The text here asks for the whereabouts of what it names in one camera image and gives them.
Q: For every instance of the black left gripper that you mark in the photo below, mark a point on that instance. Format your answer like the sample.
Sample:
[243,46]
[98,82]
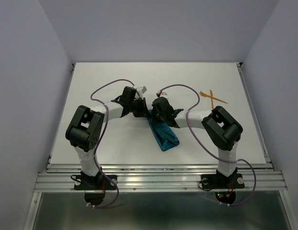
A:
[144,112]

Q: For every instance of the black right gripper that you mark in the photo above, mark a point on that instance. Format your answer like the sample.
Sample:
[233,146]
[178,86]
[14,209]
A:
[153,118]

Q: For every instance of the teal cloth napkin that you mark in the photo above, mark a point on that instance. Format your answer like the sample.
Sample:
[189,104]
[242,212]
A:
[165,137]

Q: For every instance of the orange plastic fork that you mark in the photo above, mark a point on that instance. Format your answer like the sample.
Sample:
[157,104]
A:
[214,98]

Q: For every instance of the orange plastic knife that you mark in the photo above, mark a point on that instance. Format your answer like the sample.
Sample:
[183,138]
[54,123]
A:
[212,100]

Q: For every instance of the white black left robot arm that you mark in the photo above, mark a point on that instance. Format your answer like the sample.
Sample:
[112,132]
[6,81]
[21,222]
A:
[86,130]

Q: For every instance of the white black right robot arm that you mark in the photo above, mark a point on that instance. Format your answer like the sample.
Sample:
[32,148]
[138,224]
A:
[223,130]

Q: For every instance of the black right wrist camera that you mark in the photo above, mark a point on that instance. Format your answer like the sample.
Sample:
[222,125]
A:
[161,106]

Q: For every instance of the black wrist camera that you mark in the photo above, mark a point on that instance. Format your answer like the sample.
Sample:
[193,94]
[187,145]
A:
[131,93]
[161,106]

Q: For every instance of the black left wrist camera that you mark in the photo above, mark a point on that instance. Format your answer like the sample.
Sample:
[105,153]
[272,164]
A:
[131,93]

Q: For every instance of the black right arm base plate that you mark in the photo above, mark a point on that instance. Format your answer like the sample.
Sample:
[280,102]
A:
[219,181]

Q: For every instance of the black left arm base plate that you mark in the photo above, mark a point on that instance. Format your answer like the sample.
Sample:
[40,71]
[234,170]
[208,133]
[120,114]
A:
[85,183]

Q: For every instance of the aluminium right side rail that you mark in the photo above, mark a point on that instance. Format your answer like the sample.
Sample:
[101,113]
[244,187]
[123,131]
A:
[255,118]

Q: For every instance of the aluminium front rail frame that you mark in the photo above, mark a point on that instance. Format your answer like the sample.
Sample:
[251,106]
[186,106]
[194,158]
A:
[136,178]

